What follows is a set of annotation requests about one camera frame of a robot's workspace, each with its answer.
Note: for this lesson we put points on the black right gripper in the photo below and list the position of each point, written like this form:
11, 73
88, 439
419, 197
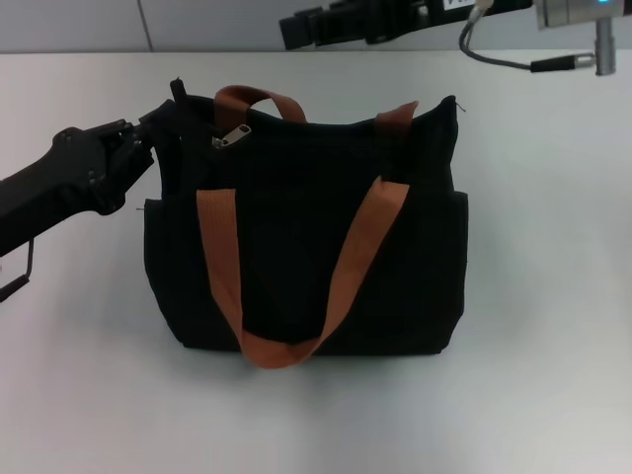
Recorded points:
410, 12

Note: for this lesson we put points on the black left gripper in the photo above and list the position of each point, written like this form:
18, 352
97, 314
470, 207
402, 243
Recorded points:
49, 187

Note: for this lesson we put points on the silver zipper pull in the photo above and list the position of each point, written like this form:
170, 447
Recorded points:
232, 135

